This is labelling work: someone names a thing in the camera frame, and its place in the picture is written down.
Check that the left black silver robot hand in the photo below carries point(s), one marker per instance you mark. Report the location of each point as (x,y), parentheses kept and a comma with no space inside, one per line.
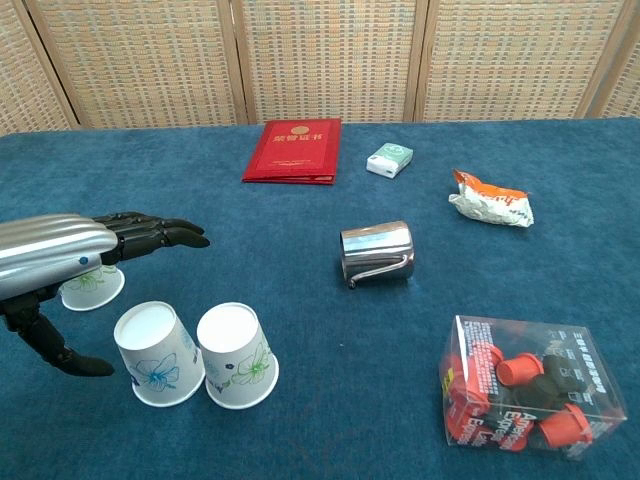
(50,245)

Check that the clear box of coffee capsules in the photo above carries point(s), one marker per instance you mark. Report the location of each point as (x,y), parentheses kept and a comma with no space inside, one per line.
(525,390)

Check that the orange white snack bag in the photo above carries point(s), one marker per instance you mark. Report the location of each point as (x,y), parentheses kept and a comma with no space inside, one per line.
(492,205)

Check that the green white tissue pack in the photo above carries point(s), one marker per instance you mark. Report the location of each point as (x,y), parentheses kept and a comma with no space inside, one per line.
(390,159)

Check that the white paper cup green flower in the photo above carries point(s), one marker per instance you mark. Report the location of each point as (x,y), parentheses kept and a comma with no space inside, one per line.
(235,350)
(95,295)

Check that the stainless steel pitcher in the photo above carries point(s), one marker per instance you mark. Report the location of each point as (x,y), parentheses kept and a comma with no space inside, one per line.
(375,250)

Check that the red certificate folder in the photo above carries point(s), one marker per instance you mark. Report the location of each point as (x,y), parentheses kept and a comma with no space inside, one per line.
(295,150)

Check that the white paper cup blue flower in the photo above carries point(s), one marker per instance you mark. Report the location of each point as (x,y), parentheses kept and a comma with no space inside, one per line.
(155,350)

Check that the woven bamboo folding screen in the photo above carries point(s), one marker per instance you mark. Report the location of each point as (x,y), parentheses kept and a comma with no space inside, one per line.
(320,55)

